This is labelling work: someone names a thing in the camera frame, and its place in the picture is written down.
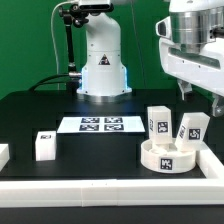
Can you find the white L-shaped border frame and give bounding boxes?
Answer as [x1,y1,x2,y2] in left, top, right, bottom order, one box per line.
[0,145,224,208]

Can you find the white tag sheet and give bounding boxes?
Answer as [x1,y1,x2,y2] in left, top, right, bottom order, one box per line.
[57,116,145,133]

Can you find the white cable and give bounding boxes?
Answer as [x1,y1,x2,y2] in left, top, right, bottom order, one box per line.
[50,0,78,76]

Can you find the black cables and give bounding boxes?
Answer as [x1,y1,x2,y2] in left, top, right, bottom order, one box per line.
[28,73,72,92]

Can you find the grey camera on pole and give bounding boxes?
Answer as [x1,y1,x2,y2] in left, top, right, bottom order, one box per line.
[78,0,113,13]

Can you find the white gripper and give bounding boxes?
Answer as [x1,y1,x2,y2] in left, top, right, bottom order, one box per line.
[159,38,224,117]

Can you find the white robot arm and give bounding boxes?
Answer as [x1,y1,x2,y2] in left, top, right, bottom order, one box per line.
[78,0,224,117]

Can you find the white part at left edge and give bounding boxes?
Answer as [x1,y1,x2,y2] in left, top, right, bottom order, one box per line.
[0,144,10,171]

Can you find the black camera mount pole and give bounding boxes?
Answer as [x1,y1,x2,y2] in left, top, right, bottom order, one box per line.
[59,5,88,94]

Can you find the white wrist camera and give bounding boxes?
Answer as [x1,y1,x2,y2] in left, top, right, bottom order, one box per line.
[155,17,172,40]

